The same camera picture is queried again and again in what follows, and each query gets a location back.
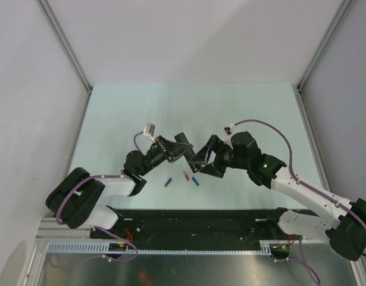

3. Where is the right aluminium frame post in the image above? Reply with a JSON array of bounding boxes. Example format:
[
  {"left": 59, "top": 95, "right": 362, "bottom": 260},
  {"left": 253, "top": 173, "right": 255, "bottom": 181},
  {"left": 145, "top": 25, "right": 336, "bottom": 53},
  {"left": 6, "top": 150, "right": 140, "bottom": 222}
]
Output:
[{"left": 297, "top": 0, "right": 355, "bottom": 90}]

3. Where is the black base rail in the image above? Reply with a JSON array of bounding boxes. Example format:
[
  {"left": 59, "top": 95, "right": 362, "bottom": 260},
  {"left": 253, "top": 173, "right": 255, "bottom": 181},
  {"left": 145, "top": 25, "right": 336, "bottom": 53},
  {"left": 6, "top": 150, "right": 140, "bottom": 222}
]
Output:
[{"left": 90, "top": 208, "right": 290, "bottom": 251}]

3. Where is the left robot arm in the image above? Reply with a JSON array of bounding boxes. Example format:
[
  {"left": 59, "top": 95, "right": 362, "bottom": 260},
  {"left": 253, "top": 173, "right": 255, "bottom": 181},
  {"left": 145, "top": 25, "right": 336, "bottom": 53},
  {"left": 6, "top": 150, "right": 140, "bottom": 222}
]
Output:
[{"left": 45, "top": 135, "right": 193, "bottom": 238}]

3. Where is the purple battery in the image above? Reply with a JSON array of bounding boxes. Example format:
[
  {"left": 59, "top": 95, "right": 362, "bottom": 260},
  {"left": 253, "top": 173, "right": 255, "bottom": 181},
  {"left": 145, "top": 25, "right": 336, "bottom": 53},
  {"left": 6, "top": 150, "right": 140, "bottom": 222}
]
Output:
[{"left": 164, "top": 178, "right": 172, "bottom": 187}]

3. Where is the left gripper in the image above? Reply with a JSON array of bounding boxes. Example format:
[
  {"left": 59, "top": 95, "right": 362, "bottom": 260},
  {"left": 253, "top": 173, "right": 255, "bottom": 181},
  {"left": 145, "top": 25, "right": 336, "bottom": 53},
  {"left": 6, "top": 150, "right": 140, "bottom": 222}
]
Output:
[{"left": 138, "top": 135, "right": 192, "bottom": 176}]

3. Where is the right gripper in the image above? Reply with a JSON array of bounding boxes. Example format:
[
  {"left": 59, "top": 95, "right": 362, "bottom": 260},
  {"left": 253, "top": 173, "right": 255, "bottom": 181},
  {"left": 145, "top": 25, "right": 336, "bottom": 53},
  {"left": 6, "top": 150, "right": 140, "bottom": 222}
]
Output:
[{"left": 188, "top": 135, "right": 249, "bottom": 178}]

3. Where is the white cable duct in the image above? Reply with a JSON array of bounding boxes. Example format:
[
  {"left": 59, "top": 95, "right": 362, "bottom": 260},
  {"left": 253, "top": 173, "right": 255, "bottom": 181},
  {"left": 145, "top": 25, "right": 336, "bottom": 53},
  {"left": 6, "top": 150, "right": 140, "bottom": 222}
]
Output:
[{"left": 45, "top": 241, "right": 290, "bottom": 256}]

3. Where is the orange red battery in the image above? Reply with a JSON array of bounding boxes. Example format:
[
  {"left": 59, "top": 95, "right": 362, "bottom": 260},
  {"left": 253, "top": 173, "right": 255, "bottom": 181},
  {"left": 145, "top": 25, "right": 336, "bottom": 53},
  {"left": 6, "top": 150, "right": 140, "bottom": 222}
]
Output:
[{"left": 183, "top": 171, "right": 190, "bottom": 181}]

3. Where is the blue battery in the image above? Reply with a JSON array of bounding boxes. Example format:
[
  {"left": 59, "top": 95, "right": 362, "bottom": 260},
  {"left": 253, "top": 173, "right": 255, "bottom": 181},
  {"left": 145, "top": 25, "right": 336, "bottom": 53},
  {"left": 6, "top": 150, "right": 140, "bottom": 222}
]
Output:
[{"left": 192, "top": 177, "right": 200, "bottom": 186}]

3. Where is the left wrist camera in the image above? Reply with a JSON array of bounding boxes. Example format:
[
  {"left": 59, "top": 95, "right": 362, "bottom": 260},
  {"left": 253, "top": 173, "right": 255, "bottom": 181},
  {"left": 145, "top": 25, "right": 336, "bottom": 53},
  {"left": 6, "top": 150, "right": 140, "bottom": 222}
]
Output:
[{"left": 143, "top": 123, "right": 155, "bottom": 142}]

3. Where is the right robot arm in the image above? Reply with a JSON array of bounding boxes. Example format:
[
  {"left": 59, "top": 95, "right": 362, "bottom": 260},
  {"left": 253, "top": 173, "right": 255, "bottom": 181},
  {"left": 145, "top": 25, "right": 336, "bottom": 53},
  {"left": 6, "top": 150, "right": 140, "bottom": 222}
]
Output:
[{"left": 188, "top": 132, "right": 366, "bottom": 261}]

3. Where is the left aluminium frame post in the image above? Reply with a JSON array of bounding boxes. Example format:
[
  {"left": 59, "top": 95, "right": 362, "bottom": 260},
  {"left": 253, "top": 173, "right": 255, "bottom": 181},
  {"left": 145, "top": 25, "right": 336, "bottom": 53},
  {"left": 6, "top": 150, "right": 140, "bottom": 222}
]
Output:
[{"left": 36, "top": 0, "right": 93, "bottom": 95}]

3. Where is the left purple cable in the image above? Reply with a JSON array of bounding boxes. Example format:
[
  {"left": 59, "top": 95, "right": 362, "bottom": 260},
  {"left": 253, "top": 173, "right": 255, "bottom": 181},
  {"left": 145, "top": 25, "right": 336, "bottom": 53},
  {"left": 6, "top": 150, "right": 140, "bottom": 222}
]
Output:
[{"left": 133, "top": 132, "right": 146, "bottom": 156}]

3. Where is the aluminium frame post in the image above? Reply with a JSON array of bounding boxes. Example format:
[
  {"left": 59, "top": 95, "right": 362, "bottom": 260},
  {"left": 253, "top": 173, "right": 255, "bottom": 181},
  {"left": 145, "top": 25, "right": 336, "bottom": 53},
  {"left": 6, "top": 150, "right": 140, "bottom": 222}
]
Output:
[
  {"left": 36, "top": 0, "right": 93, "bottom": 95},
  {"left": 297, "top": 0, "right": 355, "bottom": 90}
]

